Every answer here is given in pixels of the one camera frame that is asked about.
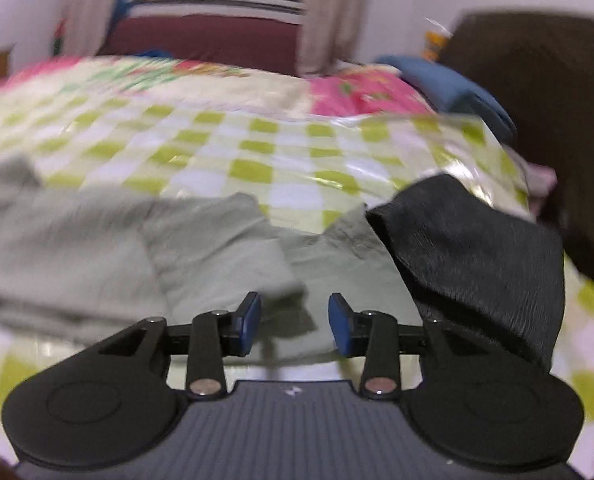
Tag pink floral quilt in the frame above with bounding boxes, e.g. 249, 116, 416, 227
309, 65, 435, 118

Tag dark red headboard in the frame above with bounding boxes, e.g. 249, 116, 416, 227
97, 14, 302, 77

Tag blue folded cloth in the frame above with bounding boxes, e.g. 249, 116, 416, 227
377, 54, 518, 143

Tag green checked bed cover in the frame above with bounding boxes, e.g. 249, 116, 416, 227
0, 55, 594, 476

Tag dark brown wooden headboard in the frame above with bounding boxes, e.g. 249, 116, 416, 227
437, 10, 594, 306

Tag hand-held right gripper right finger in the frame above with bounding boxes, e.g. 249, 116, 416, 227
328, 292, 495, 401

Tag grey-green pants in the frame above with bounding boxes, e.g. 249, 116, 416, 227
0, 152, 422, 366

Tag beige curtain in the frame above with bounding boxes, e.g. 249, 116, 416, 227
297, 0, 372, 78
64, 0, 152, 58

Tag pale pink cloth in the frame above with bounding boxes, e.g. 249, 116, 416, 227
526, 162, 558, 213

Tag black pants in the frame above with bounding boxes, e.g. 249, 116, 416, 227
366, 174, 566, 373

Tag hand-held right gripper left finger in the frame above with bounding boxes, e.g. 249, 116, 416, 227
96, 291, 262, 401

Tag yellow packet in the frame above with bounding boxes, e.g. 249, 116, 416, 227
423, 30, 452, 62

